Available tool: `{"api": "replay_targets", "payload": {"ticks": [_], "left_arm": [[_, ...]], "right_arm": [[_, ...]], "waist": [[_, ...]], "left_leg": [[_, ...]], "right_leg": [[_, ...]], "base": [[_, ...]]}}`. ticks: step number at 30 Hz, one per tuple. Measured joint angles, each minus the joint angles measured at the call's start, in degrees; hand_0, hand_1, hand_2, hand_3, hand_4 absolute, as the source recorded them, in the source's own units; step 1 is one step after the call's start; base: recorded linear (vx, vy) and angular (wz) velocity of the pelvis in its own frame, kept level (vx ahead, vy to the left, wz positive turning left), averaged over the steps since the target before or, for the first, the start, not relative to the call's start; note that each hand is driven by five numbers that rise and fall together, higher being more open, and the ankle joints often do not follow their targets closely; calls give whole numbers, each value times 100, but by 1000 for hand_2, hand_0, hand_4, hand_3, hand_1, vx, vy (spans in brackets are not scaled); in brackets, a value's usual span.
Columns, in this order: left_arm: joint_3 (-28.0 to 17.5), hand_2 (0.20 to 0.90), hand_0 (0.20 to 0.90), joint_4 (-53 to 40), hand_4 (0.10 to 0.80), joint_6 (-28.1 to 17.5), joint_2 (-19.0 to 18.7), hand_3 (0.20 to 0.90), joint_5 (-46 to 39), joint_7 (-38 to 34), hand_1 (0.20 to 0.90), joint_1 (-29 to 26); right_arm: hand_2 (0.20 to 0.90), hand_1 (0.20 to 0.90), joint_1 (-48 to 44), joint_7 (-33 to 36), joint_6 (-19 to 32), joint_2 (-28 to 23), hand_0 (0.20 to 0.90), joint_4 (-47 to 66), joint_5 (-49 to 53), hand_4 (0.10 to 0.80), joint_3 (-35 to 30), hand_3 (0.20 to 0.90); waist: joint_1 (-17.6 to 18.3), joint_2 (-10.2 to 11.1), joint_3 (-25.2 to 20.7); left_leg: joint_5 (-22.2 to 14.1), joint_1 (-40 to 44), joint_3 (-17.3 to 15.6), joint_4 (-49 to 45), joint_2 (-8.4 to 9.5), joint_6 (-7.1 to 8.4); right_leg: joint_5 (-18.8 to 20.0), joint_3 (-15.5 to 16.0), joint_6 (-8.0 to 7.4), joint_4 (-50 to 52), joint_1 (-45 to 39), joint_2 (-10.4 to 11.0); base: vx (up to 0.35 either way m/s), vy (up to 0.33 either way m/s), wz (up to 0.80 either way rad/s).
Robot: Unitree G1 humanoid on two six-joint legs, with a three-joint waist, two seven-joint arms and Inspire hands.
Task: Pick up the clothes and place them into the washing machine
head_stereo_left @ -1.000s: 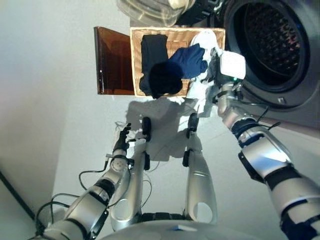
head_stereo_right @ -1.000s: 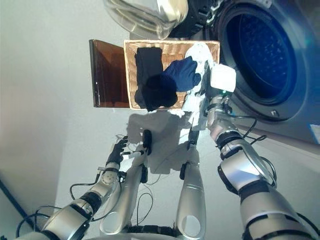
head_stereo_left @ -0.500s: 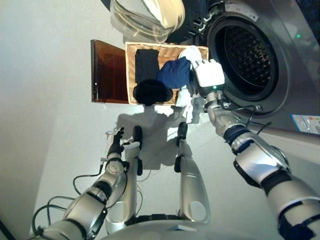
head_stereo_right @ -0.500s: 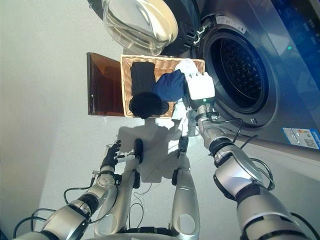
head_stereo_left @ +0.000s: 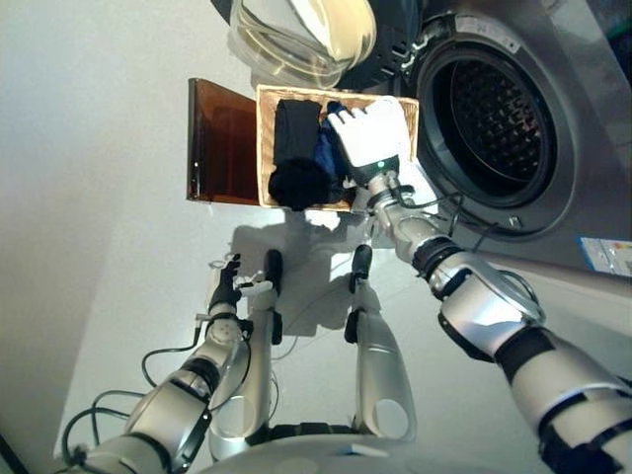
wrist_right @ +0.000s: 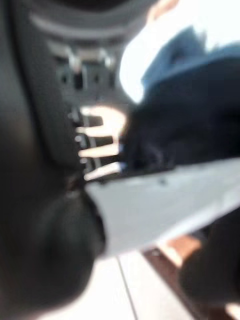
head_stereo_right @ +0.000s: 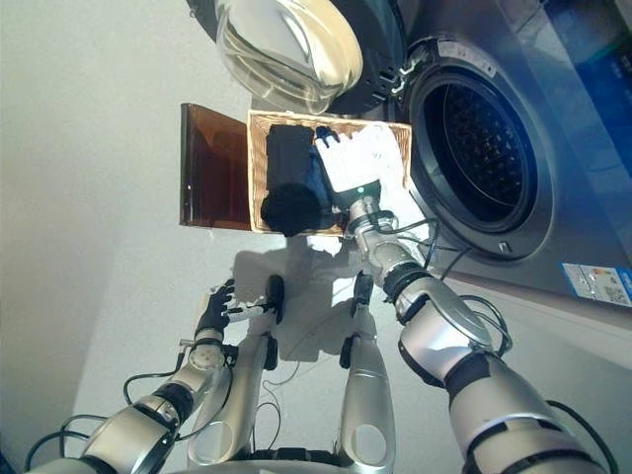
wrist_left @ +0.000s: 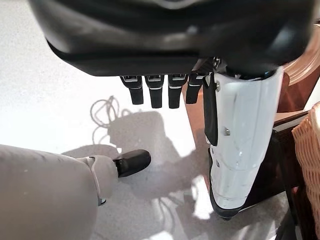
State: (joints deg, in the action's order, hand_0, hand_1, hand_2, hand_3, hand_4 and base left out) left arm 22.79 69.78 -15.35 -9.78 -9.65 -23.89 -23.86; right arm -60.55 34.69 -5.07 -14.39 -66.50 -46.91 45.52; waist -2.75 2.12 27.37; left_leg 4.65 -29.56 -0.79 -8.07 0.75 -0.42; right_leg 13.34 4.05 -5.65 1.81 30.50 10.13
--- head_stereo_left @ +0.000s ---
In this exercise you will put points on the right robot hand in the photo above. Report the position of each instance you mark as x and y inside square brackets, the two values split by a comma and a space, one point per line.
[375, 138]

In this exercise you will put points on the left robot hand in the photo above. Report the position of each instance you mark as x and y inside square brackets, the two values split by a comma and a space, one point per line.
[227, 286]

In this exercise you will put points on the blue garment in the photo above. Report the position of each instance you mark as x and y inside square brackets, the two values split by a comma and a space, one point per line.
[328, 148]

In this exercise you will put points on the fuzzy black garment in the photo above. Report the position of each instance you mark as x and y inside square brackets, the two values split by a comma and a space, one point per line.
[301, 185]

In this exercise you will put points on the rectangular wicker laundry basket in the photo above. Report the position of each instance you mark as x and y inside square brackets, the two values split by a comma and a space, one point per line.
[266, 138]

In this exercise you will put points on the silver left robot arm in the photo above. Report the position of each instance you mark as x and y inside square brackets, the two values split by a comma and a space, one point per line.
[163, 410]

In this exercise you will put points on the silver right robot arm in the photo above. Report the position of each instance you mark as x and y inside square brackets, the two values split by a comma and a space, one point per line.
[484, 306]

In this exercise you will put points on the dark grey washing machine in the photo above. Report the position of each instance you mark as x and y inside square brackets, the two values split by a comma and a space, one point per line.
[582, 148]

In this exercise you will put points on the flat black garment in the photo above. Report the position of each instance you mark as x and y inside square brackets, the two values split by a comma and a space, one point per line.
[296, 133]

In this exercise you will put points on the silver left robot leg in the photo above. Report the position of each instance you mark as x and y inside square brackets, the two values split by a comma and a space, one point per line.
[261, 375]

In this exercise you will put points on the silver robot leg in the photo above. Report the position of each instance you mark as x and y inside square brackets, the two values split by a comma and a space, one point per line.
[261, 375]
[382, 375]

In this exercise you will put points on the round glass washer door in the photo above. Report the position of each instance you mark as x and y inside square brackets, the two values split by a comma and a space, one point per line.
[296, 44]

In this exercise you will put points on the brown glossy side table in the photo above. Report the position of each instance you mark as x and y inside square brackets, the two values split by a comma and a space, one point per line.
[222, 148]

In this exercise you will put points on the silver right robot leg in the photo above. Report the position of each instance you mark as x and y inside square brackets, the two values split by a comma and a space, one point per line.
[382, 375]

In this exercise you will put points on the silver robot torso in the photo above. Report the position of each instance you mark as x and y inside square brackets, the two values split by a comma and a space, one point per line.
[345, 459]

